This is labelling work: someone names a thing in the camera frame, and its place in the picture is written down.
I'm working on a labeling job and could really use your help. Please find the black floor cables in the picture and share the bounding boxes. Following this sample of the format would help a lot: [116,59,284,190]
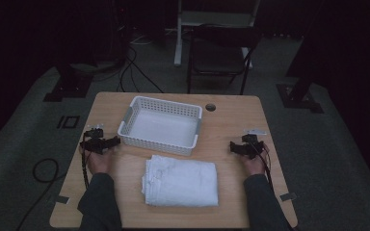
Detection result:
[91,33,166,94]

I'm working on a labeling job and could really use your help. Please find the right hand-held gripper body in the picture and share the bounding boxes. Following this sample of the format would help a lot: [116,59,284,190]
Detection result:
[240,128,268,160]

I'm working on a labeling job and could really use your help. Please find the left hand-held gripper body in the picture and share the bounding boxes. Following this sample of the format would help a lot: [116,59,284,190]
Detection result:
[82,123,112,156]

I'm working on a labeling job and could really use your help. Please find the person's right hand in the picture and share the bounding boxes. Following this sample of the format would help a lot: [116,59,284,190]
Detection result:
[239,143,271,177]

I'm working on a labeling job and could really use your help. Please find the hand-held gripper cable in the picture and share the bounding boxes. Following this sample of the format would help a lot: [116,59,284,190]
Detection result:
[80,131,92,191]
[251,141,276,193]

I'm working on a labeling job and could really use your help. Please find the black folding chair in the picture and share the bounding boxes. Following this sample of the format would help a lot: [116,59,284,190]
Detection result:
[186,23,265,96]

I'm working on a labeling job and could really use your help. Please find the grey tape piece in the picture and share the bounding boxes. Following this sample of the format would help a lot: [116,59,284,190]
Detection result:
[278,192,298,203]
[54,194,70,205]

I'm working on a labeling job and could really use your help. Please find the black stand base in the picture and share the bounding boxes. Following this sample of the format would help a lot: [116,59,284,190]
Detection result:
[276,0,326,115]
[42,63,94,103]

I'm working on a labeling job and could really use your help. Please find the folded white towel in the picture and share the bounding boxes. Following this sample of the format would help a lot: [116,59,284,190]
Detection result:
[141,154,221,208]

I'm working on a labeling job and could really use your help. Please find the left hand-held gripper cable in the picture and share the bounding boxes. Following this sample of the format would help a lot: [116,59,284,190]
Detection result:
[80,131,92,191]

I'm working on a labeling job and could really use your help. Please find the black floor cable loop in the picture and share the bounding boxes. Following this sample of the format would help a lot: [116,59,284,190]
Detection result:
[14,157,66,231]

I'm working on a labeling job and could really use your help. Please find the right hand-held gripper cable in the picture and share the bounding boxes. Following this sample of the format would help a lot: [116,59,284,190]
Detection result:
[251,141,276,193]

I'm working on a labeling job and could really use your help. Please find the white plastic basket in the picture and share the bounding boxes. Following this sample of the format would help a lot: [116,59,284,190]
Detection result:
[117,95,203,157]

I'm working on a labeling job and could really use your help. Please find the person's left hand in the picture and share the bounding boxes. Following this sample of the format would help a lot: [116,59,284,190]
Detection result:
[79,144,116,176]

